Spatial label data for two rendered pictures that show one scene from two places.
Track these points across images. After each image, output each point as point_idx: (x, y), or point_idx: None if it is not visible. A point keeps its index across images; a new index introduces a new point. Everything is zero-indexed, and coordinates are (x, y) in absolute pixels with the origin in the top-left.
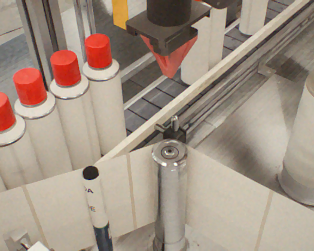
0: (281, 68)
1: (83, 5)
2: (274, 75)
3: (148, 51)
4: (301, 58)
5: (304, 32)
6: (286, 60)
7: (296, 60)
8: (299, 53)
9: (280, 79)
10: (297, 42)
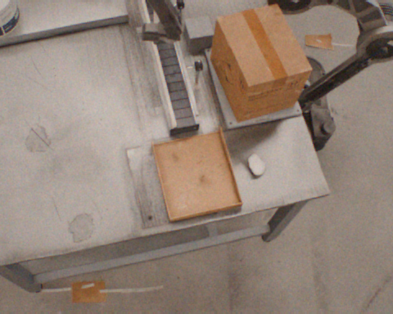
0: (137, 37)
1: (256, 3)
2: (126, 13)
3: (192, 2)
4: (136, 49)
5: (151, 67)
6: (140, 42)
7: (136, 46)
8: (139, 51)
9: (122, 13)
10: (147, 57)
